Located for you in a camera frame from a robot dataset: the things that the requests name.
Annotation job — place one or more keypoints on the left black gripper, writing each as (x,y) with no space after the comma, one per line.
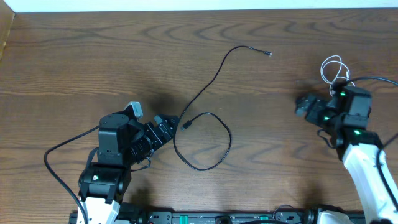
(150,129)

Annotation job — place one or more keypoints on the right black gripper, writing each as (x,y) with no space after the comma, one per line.
(318,105)

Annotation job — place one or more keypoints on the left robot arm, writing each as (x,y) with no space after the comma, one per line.
(123,142)

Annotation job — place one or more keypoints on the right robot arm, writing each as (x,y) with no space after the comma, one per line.
(362,153)

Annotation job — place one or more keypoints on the cardboard panel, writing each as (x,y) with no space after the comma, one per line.
(6,19)

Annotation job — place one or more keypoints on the green clamp handle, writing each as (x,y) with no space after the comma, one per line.
(183,219)

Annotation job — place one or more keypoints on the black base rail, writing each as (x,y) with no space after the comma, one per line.
(213,218)

